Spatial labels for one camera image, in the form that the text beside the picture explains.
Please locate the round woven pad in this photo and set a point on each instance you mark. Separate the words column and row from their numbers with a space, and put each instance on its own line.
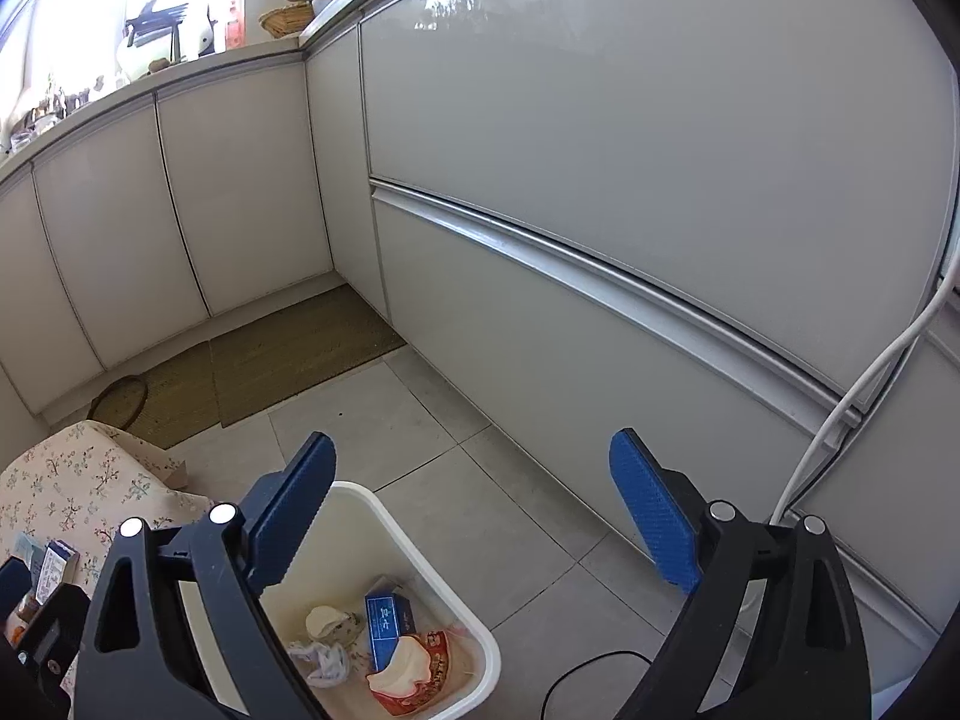
column 120, row 399

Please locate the silver blue milk carton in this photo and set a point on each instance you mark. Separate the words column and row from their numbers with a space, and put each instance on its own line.
column 61, row 566

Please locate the white kitchen cabinet unit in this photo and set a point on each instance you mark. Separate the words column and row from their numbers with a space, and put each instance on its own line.
column 600, row 165

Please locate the white jug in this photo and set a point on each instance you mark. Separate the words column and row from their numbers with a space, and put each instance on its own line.
column 199, row 34

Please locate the large olive floor mat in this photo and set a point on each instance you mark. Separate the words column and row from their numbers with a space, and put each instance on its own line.
column 300, row 352

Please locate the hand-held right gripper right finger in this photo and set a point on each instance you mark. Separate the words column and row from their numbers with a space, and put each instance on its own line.
column 652, row 517

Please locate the row of small windowsill items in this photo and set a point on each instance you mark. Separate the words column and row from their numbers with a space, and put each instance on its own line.
column 60, row 109

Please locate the blue cardboard box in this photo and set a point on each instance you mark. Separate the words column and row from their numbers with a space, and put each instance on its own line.
column 386, row 626

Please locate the red instant noodle bowl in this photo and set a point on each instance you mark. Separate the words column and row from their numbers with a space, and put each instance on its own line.
column 405, row 679

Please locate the black dish rack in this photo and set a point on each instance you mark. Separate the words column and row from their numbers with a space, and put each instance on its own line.
column 154, row 15

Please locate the white plastic trash bin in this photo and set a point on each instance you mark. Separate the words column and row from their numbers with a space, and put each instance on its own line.
column 360, row 532

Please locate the white paper cup green print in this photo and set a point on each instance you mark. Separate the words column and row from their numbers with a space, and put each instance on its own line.
column 326, row 621

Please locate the white kitchen countertop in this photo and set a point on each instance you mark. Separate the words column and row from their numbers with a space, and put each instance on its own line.
column 225, row 58

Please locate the white plastic bag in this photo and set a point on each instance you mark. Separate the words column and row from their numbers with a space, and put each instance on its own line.
column 322, row 664

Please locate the wicker basket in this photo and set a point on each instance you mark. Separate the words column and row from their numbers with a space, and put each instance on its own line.
column 285, row 21

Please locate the red bottle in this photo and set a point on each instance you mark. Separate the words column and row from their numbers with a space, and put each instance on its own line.
column 235, row 28

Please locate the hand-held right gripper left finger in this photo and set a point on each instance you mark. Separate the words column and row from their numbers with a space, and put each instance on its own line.
column 292, row 517

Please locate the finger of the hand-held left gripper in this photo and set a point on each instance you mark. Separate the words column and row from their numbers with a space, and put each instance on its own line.
column 13, row 581
column 56, row 637

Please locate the bright kitchen window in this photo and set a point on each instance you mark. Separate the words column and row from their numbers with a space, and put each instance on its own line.
column 90, row 15

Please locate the floral tablecloth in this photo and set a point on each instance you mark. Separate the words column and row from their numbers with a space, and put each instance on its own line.
column 75, row 480

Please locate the small olive floor mat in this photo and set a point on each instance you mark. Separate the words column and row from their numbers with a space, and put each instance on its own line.
column 172, row 397

